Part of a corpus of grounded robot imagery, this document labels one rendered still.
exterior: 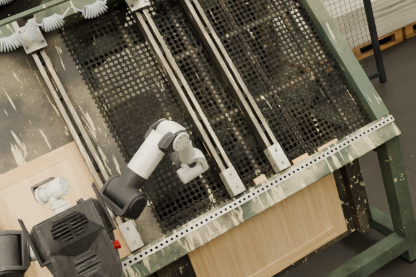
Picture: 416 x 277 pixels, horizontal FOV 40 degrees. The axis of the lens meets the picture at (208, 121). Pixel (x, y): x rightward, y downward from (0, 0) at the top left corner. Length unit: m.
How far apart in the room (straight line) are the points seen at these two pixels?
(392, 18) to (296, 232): 3.89
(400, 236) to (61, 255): 2.02
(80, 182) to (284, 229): 1.13
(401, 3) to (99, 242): 5.25
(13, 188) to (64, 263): 0.76
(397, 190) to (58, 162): 1.74
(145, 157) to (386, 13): 4.82
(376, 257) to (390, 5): 3.82
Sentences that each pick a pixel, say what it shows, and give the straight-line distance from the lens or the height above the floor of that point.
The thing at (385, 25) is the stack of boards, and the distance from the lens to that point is 6.55.
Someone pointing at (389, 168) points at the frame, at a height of 0.63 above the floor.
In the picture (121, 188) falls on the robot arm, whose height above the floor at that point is 1.35.
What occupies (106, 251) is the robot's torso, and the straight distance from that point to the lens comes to 1.95.
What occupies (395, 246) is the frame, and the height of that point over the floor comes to 0.17.
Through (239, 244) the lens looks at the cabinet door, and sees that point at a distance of 2.98.
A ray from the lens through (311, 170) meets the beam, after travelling 2.77.
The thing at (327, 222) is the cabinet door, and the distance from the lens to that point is 3.24.
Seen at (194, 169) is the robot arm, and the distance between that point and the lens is 2.29.
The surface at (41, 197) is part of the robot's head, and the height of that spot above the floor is 1.41.
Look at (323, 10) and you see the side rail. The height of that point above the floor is 1.44.
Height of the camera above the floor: 2.22
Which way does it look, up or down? 22 degrees down
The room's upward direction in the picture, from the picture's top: 19 degrees counter-clockwise
